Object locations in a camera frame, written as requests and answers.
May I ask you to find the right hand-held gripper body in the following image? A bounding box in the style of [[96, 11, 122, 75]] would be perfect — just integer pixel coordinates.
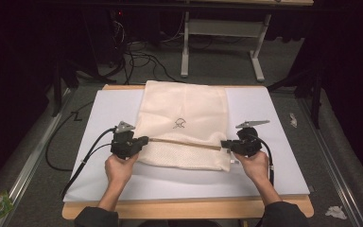
[[234, 119, 271, 158]]

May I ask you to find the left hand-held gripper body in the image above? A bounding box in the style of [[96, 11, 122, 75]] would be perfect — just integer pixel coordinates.
[[110, 120, 139, 160]]

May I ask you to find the cream mesh laundry bag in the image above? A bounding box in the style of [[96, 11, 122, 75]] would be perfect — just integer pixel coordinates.
[[134, 79, 239, 173]]

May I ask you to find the person's right hand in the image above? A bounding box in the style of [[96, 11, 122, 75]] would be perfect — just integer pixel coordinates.
[[233, 150, 270, 185]]

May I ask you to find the person's left hand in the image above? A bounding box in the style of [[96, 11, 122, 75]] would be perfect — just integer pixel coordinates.
[[104, 153, 140, 187]]

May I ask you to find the white table mat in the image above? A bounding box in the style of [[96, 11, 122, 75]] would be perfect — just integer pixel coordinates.
[[63, 86, 311, 202]]

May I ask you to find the black metal stand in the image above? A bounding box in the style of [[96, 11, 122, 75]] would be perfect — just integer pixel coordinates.
[[266, 67, 324, 131], [51, 60, 79, 117]]

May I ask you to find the crumpled white tissue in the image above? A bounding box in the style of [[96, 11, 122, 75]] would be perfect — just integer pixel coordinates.
[[324, 205, 348, 220]]

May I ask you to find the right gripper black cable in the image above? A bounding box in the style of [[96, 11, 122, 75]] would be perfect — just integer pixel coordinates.
[[247, 133, 276, 187]]

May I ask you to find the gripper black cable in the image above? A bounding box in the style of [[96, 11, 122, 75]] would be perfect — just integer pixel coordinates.
[[247, 133, 276, 187], [60, 127, 117, 201]]

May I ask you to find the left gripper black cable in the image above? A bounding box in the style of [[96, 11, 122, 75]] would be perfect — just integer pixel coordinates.
[[60, 127, 117, 201]]

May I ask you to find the black floor cable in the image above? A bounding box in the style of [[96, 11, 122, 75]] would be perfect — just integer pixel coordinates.
[[44, 100, 95, 173]]

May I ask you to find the tangle of black cables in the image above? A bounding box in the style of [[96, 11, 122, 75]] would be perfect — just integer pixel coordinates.
[[107, 41, 190, 86]]

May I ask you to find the aluminium floor rail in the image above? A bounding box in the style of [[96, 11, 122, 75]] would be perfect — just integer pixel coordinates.
[[0, 88, 74, 227], [297, 97, 363, 227]]

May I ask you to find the white metal desk frame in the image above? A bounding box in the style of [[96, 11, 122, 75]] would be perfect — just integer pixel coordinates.
[[180, 0, 315, 83]]

